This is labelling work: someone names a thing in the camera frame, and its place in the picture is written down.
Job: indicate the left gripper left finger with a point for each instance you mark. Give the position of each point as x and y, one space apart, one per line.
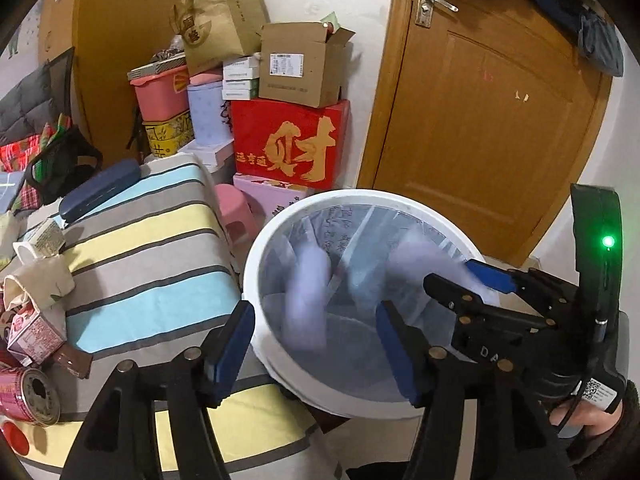
224 349

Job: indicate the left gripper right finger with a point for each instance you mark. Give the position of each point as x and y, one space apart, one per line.
406 349

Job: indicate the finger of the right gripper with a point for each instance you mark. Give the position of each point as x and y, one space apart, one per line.
491 319
539 289

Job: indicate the translucent trash bag liner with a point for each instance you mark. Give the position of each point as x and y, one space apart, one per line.
350 309

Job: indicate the white round trash bin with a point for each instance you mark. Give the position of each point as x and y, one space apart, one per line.
280 359

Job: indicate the right hand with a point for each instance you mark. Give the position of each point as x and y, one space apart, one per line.
595 421

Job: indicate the pink plastic stool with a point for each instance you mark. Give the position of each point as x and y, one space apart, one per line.
237 217

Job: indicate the pink floral box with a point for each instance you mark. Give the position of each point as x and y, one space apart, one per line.
267 197

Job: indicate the wooden door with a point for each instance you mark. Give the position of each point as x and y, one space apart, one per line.
488 117

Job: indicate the red strawberry milk carton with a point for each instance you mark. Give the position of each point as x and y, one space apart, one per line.
36 334

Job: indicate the pink tin can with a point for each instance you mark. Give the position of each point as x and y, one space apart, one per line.
28 395

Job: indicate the white yogurt cup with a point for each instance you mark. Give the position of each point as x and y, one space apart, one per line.
45 242

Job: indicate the dark blue glasses case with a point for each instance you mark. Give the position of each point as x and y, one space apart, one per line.
98 189

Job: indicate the red round lid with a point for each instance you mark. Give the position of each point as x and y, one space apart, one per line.
15 437

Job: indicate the red gift box gold character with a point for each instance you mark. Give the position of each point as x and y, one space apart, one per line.
288 142

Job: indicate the yellow patterned box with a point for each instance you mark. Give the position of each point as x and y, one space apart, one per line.
167 137

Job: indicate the black handbag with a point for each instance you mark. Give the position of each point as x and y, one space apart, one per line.
67 161

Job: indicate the lavender cylindrical box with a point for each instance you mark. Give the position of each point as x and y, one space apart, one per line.
209 114

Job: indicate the pink plastic storage bin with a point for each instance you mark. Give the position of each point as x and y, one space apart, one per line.
162 96

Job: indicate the stacked white small boxes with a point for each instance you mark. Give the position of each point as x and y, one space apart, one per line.
240 78

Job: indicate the red plaid fabric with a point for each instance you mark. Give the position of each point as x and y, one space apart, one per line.
17 155

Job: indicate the open cardboard box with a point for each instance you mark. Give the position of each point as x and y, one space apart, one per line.
303 63

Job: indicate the grey quilted cushion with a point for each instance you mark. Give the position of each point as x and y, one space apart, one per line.
38 98

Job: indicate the brown paper bag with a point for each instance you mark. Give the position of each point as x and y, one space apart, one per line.
217 31

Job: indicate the wooden wardrobe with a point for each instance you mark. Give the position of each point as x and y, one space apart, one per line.
110 38

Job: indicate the silver door handle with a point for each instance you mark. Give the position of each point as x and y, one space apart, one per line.
425 10

